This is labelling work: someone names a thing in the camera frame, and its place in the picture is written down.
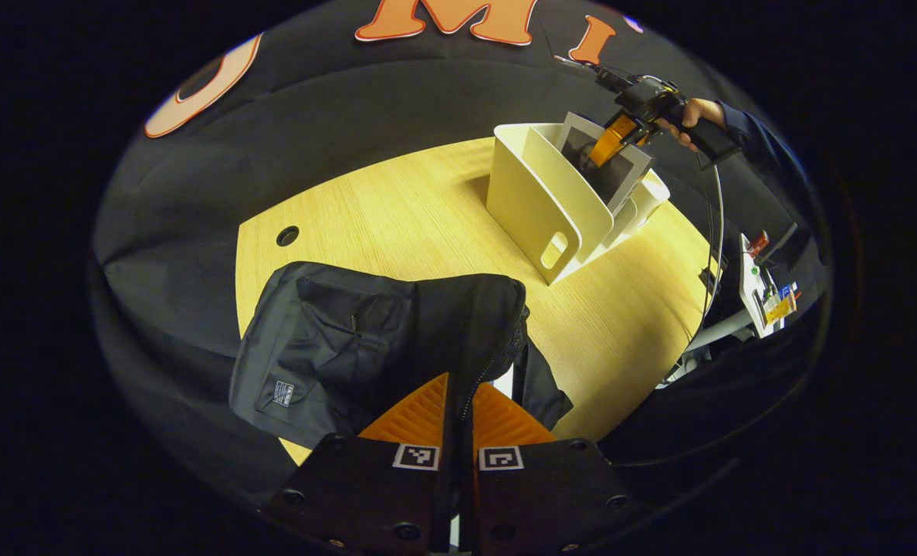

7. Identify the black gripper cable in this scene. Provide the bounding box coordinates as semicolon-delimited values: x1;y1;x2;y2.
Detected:
663;164;726;379

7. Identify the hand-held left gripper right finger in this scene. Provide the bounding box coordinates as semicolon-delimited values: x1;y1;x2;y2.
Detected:
461;382;646;556

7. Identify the white side desk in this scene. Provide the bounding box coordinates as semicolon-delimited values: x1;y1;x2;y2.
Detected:
738;232;801;341

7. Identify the white book with grey photo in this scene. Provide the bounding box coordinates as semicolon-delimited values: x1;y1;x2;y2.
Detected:
554;111;654;218

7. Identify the small yellow box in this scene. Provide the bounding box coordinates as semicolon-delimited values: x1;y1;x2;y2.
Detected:
763;283;800;326

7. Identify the black backdrop cloth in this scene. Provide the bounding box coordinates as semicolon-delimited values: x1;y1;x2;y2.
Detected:
90;0;814;503

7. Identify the white bookshelf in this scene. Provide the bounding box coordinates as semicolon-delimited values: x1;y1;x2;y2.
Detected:
486;122;672;287

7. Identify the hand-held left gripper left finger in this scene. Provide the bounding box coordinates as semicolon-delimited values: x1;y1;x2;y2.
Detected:
264;372;453;556

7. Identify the black schoolbag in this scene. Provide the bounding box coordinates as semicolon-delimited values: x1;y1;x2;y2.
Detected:
228;260;576;466

